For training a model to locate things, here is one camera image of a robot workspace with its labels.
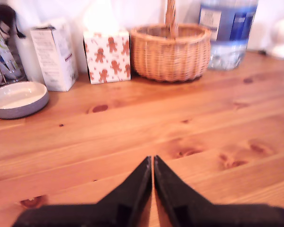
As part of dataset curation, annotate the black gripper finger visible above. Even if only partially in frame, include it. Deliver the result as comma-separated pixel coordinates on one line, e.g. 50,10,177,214
153,155,216,227
95,155,154,227

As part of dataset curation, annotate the gingerbread print tissue box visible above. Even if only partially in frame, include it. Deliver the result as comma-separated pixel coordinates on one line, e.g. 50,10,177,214
83,29,132,85

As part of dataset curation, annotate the grey shallow dish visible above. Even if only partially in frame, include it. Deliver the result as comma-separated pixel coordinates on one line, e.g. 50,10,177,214
0,81,50,120

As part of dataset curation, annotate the white printed carton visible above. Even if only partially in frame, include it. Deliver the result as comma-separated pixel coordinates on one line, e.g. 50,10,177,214
30,18,80,93

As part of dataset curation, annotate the large clear water bottle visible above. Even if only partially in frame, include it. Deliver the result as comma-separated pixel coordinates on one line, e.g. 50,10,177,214
198,0,259,71

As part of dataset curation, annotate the white black-striped packet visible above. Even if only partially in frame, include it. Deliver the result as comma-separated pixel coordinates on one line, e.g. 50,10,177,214
0,17,23,80

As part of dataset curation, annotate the wicker basket with handle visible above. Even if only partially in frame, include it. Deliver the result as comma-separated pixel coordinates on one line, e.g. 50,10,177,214
129,0,212,83

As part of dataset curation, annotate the chrome wire rack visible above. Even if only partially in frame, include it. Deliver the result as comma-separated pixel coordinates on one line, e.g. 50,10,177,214
0,39,28,89

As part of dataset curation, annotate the small white round camera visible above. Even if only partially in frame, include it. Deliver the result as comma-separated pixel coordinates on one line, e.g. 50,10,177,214
266,18,284,60

